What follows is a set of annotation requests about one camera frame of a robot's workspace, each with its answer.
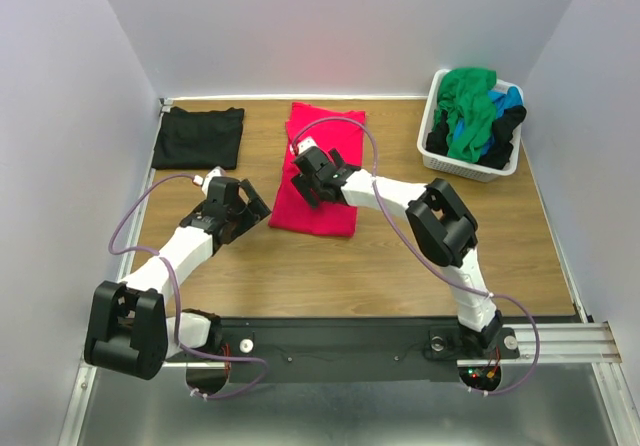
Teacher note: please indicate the blue t shirt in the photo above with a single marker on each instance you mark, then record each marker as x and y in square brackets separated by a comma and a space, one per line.
[501, 100]

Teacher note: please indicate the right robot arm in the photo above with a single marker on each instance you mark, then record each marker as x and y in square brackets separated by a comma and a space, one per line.
[444, 229]

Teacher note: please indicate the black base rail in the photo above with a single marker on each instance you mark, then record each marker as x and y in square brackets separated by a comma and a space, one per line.
[361, 349]

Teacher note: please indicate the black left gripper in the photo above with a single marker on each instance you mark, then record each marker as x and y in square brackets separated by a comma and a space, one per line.
[254, 211]

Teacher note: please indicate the green t shirt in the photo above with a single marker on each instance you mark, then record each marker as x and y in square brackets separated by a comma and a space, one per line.
[464, 114]

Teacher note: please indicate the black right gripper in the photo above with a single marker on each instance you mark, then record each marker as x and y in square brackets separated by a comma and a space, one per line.
[310, 181]

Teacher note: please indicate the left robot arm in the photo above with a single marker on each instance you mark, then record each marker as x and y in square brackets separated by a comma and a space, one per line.
[129, 330]

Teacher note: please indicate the pink t shirt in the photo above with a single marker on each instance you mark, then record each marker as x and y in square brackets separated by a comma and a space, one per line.
[330, 130]

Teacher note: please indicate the folded black t shirt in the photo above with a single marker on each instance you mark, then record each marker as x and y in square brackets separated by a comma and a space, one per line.
[198, 140]

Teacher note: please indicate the black t shirt in basket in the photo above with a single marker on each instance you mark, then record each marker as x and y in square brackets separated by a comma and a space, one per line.
[495, 153]

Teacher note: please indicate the white plastic laundry basket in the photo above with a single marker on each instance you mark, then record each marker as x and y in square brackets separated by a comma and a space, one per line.
[460, 168]

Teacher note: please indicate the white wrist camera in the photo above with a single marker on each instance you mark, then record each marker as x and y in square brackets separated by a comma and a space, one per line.
[203, 181]
[302, 146]

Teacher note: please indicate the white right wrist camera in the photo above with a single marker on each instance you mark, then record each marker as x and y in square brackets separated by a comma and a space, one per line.
[302, 146]

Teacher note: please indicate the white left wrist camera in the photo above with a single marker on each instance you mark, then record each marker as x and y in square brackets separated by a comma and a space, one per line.
[203, 181]

